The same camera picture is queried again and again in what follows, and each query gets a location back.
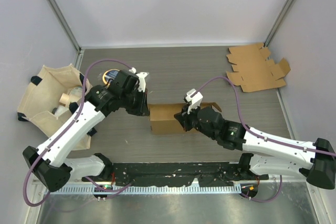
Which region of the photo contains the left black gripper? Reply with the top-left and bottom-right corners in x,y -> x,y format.
121,87 -> 150,116

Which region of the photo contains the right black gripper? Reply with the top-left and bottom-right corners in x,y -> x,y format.
175,101 -> 218,140

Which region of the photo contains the large brown cardboard box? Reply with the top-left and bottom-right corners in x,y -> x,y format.
149,102 -> 225,138

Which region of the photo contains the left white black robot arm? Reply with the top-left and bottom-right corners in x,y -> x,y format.
23,69 -> 149,192

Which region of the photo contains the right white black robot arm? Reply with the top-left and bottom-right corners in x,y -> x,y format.
174,106 -> 335,190

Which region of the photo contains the yellow masking tape roll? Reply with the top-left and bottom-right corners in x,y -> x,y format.
102,69 -> 119,87

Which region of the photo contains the cardboard tube in bag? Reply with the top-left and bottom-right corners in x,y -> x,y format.
59,93 -> 71,106

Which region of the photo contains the beige canvas tote bag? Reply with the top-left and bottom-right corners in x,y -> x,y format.
17,65 -> 83,137

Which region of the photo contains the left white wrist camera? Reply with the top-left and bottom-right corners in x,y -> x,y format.
129,68 -> 149,92

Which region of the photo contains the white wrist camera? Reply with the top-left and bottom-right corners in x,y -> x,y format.
129,68 -> 149,92
184,89 -> 203,114

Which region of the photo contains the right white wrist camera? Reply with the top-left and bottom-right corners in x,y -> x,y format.
184,89 -> 203,114

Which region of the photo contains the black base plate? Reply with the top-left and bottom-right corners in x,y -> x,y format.
90,162 -> 269,187

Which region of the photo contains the white slotted cable duct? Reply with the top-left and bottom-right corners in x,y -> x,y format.
51,183 -> 242,197

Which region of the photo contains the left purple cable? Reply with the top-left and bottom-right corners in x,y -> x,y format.
23,59 -> 137,207

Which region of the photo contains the purple cable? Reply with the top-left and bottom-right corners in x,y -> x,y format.
23,59 -> 137,207
191,76 -> 336,204

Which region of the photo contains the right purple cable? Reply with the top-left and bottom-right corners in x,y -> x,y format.
191,76 -> 336,204

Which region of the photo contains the left aluminium frame post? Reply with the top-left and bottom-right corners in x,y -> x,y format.
31,0 -> 82,51

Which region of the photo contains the aluminium frame post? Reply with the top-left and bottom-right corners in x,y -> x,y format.
31,0 -> 82,51
264,0 -> 296,47

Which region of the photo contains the right aluminium frame post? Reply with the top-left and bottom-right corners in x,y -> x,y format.
264,0 -> 296,47

